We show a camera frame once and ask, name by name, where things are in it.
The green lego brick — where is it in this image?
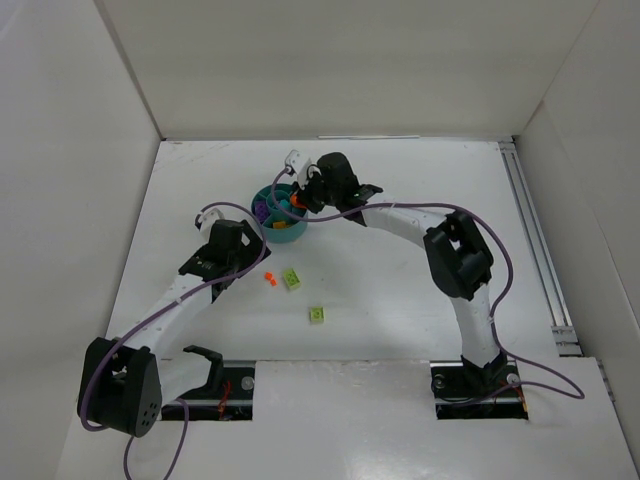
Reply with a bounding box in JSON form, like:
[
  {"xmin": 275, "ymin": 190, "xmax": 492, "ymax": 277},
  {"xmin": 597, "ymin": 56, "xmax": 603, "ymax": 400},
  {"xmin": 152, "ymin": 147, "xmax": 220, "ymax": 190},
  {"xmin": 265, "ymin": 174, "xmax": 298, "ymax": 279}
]
[
  {"xmin": 282, "ymin": 268, "xmax": 301, "ymax": 291},
  {"xmin": 309, "ymin": 306, "xmax": 325, "ymax": 324}
]

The green lego brick right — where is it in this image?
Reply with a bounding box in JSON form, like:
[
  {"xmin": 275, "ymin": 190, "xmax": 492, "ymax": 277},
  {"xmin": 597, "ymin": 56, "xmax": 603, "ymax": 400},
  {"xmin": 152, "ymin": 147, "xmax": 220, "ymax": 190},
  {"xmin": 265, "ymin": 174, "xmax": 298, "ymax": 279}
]
[{"xmin": 309, "ymin": 306, "xmax": 325, "ymax": 324}]

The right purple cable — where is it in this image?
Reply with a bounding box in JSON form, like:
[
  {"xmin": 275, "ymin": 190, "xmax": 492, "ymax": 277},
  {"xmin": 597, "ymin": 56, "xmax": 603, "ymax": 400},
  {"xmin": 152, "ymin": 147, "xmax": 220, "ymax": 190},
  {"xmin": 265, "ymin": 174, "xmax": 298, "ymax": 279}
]
[{"xmin": 271, "ymin": 167, "xmax": 586, "ymax": 404}]

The aluminium rail right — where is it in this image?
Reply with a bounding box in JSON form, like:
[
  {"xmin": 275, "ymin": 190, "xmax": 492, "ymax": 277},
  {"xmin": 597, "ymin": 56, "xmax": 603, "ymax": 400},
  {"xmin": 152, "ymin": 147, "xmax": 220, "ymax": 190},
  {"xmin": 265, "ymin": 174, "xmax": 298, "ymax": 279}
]
[{"xmin": 498, "ymin": 139, "xmax": 584, "ymax": 357}]

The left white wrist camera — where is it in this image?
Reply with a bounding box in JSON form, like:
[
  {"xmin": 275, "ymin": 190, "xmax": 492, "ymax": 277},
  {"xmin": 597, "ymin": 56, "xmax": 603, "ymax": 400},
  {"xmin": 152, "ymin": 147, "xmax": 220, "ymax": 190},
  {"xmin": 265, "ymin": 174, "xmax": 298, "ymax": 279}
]
[{"xmin": 195, "ymin": 208, "xmax": 225, "ymax": 237}]

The purple cable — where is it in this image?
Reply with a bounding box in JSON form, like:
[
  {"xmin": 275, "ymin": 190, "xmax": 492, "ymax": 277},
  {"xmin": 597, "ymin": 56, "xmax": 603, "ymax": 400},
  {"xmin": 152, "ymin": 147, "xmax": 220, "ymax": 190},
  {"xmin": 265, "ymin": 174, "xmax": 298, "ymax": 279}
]
[
  {"xmin": 79, "ymin": 201, "xmax": 269, "ymax": 480},
  {"xmin": 271, "ymin": 167, "xmax": 586, "ymax": 404}
]

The long purple lego brick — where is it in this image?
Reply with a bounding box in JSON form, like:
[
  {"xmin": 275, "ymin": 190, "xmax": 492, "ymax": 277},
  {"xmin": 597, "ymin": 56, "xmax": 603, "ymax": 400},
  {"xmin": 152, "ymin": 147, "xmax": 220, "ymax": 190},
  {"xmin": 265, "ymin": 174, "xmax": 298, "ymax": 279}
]
[{"xmin": 253, "ymin": 200, "xmax": 270, "ymax": 224}]

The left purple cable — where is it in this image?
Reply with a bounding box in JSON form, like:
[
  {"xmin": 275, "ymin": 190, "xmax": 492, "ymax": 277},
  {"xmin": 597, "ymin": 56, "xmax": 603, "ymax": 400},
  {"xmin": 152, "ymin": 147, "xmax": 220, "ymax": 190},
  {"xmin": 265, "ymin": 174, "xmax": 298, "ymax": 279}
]
[{"xmin": 79, "ymin": 201, "xmax": 269, "ymax": 480}]

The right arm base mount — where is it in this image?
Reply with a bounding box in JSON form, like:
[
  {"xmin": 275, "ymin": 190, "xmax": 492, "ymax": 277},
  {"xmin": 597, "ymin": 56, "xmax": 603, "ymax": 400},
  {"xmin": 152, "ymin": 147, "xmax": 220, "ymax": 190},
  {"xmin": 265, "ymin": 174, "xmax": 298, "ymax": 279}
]
[{"xmin": 430, "ymin": 361, "xmax": 529, "ymax": 420}]

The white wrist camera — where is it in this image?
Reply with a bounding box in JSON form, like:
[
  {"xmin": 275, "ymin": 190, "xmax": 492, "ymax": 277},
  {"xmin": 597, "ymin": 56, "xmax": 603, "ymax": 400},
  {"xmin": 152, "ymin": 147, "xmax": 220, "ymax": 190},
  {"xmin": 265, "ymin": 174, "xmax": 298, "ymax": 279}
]
[
  {"xmin": 284, "ymin": 150, "xmax": 312, "ymax": 189},
  {"xmin": 195, "ymin": 208, "xmax": 225, "ymax": 237}
]

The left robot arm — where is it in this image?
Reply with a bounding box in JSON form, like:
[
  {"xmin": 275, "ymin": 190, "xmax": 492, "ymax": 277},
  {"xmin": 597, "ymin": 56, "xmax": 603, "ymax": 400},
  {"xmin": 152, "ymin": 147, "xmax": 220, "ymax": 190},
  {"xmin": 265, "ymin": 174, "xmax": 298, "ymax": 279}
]
[{"xmin": 77, "ymin": 219, "xmax": 270, "ymax": 438}]

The teal round divided container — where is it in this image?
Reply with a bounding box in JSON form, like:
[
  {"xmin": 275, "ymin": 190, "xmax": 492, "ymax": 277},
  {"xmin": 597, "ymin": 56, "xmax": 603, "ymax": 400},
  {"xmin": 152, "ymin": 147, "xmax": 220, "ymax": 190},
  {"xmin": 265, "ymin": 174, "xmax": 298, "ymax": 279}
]
[{"xmin": 251, "ymin": 183, "xmax": 307, "ymax": 244}]

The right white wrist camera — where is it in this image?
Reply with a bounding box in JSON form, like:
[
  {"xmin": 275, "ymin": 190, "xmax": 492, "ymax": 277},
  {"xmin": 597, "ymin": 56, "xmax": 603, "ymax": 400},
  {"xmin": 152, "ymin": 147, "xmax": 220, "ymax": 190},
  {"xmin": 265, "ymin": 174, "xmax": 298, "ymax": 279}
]
[{"xmin": 284, "ymin": 150, "xmax": 312, "ymax": 189}]

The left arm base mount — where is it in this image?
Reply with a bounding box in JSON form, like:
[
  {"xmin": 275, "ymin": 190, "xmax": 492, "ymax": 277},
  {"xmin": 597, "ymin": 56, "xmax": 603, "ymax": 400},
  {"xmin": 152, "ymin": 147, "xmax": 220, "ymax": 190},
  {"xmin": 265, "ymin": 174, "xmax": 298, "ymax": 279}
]
[{"xmin": 160, "ymin": 358, "xmax": 256, "ymax": 421}]

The small orange lego piece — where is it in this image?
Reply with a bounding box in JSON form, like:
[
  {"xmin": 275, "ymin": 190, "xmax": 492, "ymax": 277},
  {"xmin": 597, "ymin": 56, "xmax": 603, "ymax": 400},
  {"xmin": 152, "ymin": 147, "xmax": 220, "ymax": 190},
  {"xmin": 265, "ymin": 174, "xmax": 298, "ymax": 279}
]
[{"xmin": 264, "ymin": 272, "xmax": 277, "ymax": 286}]

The orange round lego piece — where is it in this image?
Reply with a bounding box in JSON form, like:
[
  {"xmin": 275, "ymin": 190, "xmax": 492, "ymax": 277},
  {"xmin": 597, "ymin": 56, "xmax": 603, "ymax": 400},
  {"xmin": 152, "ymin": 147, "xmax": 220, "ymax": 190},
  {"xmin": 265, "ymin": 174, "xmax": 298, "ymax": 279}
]
[{"xmin": 290, "ymin": 194, "xmax": 306, "ymax": 209}]

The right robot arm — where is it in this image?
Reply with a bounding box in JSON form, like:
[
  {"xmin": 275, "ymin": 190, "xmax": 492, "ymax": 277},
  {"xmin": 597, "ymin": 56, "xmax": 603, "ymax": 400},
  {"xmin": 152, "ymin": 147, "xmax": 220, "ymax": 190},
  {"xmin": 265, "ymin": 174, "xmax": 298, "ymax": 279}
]
[{"xmin": 285, "ymin": 150, "xmax": 506, "ymax": 387}]

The green lego brick left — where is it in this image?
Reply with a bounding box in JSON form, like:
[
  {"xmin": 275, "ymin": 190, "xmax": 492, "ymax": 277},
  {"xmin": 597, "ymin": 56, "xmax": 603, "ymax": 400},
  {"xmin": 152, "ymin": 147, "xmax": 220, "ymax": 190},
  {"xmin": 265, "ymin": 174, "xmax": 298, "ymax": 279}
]
[{"xmin": 282, "ymin": 268, "xmax": 301, "ymax": 291}]

